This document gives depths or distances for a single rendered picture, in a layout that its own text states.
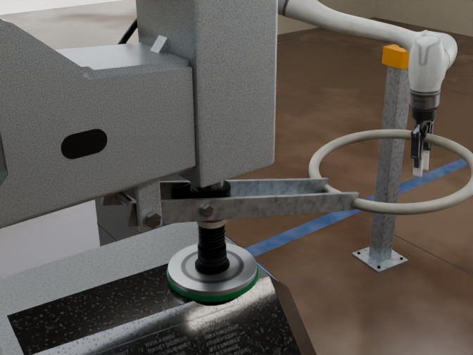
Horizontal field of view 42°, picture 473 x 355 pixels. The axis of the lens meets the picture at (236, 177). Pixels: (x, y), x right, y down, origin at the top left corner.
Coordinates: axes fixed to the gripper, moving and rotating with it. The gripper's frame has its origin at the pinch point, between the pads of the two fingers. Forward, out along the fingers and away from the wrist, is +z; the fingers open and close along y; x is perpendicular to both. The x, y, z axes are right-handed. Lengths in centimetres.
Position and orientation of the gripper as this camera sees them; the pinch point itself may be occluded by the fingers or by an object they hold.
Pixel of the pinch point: (420, 163)
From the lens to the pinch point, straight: 209.7
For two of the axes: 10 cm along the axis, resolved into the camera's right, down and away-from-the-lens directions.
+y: -6.0, 4.2, -6.8
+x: 8.0, 2.2, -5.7
